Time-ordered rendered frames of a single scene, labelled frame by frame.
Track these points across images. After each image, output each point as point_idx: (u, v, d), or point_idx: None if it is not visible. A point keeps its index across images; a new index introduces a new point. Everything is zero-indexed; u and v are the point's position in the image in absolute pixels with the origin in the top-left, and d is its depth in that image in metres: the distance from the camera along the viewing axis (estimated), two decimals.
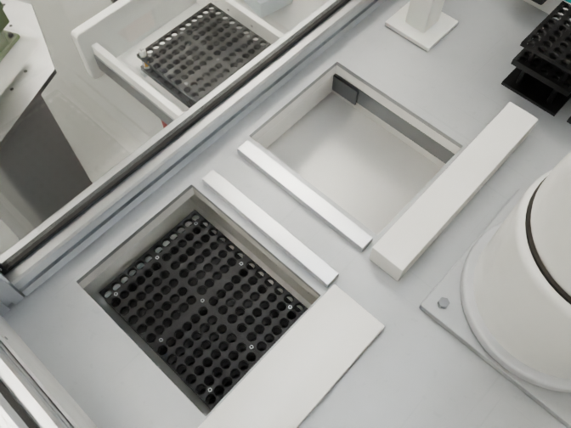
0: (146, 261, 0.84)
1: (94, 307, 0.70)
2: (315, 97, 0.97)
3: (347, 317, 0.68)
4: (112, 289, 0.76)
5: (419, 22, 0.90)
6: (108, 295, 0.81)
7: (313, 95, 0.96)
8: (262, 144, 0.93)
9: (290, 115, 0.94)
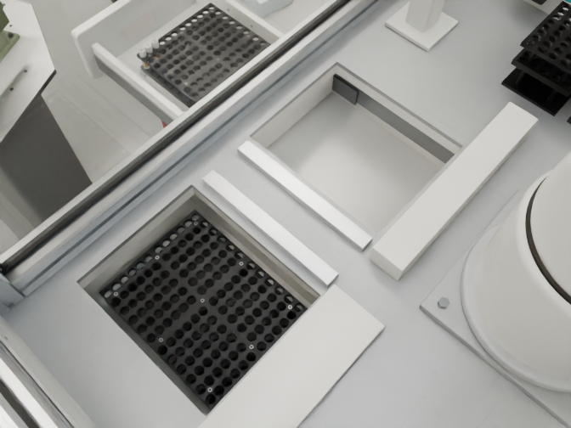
0: (146, 261, 0.84)
1: (94, 307, 0.70)
2: (315, 97, 0.97)
3: (347, 317, 0.68)
4: (112, 289, 0.76)
5: (419, 22, 0.90)
6: (108, 295, 0.81)
7: (313, 95, 0.96)
8: (262, 144, 0.93)
9: (290, 115, 0.94)
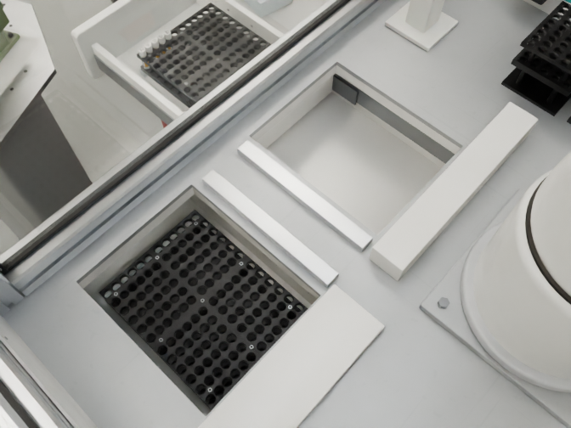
0: (146, 261, 0.84)
1: (94, 307, 0.70)
2: (315, 97, 0.97)
3: (347, 317, 0.68)
4: (112, 289, 0.76)
5: (419, 22, 0.90)
6: (108, 295, 0.81)
7: (313, 95, 0.96)
8: (262, 144, 0.93)
9: (290, 115, 0.94)
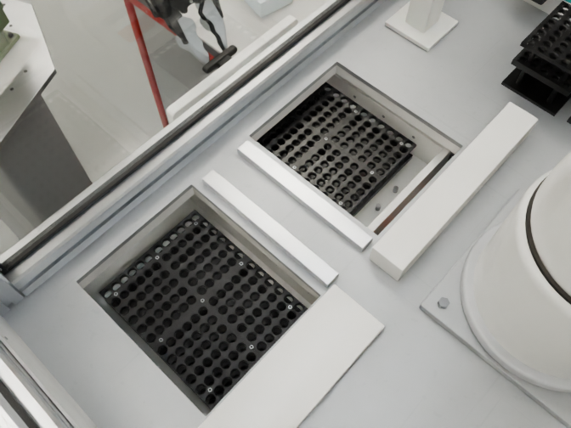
0: (146, 261, 0.84)
1: (94, 307, 0.70)
2: (431, 178, 0.89)
3: (347, 317, 0.68)
4: (112, 289, 0.76)
5: (419, 22, 0.90)
6: (108, 295, 0.81)
7: (430, 177, 0.89)
8: (378, 234, 0.85)
9: (407, 201, 0.86)
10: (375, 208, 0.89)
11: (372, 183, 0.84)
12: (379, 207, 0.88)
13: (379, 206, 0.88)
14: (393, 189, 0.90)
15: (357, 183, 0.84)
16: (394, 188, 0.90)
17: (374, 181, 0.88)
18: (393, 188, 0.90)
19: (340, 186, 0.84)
